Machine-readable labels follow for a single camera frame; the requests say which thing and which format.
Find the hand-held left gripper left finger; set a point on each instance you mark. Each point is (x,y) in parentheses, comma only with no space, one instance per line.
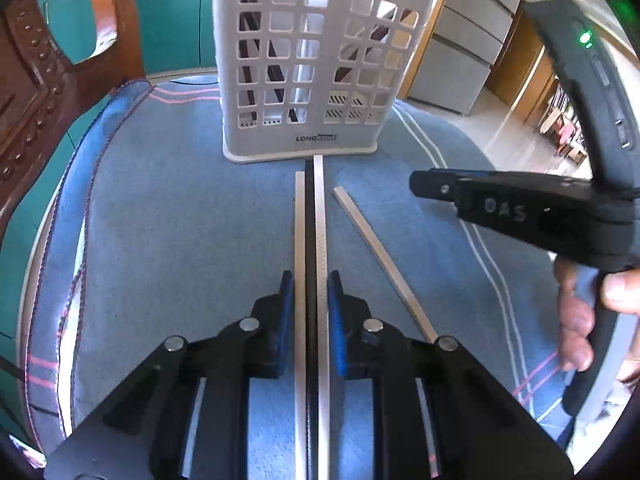
(286,310)

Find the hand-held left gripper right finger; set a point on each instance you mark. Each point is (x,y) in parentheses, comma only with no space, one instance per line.
(340,310)

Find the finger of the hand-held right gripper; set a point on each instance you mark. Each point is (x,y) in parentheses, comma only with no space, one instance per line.
(430,187)

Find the black chopstick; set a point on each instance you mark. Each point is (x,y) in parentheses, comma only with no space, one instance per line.
(345,71)
(311,260)

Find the white plastic utensil basket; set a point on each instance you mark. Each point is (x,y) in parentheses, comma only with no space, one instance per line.
(260,147)

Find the dark red chopstick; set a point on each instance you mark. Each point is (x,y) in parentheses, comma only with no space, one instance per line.
(276,67)
(248,20)

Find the person's right hand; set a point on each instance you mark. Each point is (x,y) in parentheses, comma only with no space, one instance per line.
(575,320)

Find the clothes drying rack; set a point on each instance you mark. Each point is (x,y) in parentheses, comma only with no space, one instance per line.
(567,132)

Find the grey refrigerator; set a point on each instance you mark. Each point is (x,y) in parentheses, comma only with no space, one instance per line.
(450,70)

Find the blue striped blanket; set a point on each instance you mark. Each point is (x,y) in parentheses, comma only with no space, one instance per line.
(175,235)

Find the brown wooden door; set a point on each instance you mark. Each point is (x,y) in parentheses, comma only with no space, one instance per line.
(515,60)

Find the teal kitchen base cabinet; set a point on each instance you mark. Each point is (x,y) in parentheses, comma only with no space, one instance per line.
(67,30)
(170,20)

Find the carved wooden chair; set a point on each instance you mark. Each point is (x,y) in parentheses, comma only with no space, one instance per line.
(30,85)

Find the wooden doorway frame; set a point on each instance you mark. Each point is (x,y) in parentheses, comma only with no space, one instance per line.
(542,95)

